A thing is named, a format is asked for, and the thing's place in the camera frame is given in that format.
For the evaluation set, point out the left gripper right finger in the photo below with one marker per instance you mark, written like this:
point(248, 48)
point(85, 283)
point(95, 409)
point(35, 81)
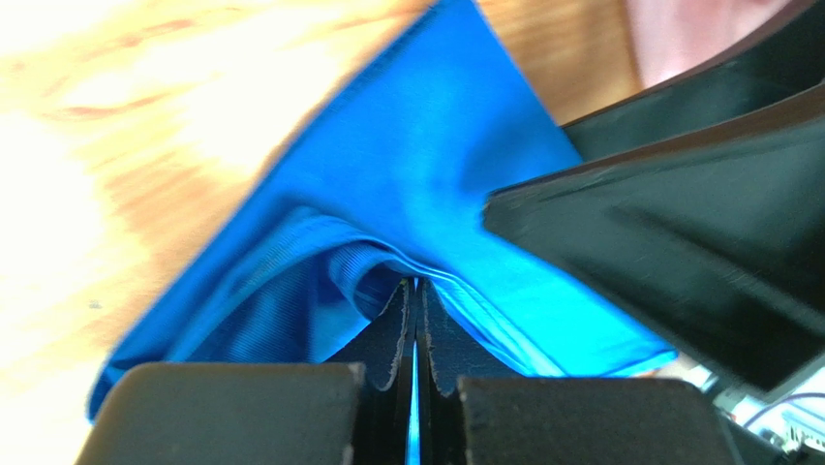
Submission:
point(476, 410)

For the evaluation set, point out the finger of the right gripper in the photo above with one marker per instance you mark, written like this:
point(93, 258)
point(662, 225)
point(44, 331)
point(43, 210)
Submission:
point(771, 79)
point(718, 250)

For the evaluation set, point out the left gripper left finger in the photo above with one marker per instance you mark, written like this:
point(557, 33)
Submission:
point(352, 409)

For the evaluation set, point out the blue cloth napkin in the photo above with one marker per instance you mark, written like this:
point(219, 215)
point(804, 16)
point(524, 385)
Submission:
point(387, 185)

